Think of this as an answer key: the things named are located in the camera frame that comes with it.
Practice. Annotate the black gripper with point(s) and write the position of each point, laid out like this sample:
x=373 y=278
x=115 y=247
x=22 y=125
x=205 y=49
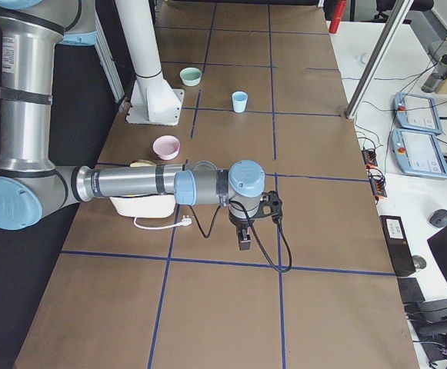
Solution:
x=238 y=223

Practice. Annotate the blue cup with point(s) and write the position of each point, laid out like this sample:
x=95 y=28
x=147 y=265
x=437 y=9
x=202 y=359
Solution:
x=239 y=101

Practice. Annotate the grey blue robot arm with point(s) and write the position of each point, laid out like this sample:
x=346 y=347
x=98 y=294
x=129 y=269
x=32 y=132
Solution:
x=32 y=187

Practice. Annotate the cream toaster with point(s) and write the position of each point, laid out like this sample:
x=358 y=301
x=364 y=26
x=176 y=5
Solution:
x=150 y=206

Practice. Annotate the pink bowl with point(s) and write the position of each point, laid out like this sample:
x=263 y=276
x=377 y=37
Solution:
x=166 y=147

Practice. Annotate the orange black connector strip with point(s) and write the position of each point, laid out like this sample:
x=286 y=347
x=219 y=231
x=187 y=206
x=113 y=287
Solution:
x=375 y=175

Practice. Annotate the black box with label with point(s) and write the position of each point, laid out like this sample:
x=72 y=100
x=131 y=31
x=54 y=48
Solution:
x=397 y=245

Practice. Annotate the green bowl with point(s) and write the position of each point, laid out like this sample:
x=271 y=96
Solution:
x=190 y=76

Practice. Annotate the near blue teach pendant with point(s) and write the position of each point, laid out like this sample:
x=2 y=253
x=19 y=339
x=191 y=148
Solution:
x=417 y=153

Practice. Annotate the blue teach pendant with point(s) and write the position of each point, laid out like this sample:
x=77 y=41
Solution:
x=417 y=153
x=417 y=112

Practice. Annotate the black computer mouse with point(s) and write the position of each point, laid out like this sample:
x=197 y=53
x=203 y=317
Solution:
x=438 y=219

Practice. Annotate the far blue teach pendant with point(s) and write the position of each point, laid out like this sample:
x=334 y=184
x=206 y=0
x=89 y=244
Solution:
x=417 y=112

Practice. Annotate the white paper cup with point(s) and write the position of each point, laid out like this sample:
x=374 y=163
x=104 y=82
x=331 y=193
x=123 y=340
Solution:
x=364 y=58

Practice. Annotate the black office chair base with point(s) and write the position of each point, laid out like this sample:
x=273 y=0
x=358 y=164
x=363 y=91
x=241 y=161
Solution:
x=382 y=6

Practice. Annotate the aluminium frame post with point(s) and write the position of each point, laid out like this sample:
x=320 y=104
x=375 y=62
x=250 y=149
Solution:
x=399 y=12

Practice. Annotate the white camera mounting post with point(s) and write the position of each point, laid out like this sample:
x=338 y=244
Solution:
x=153 y=100

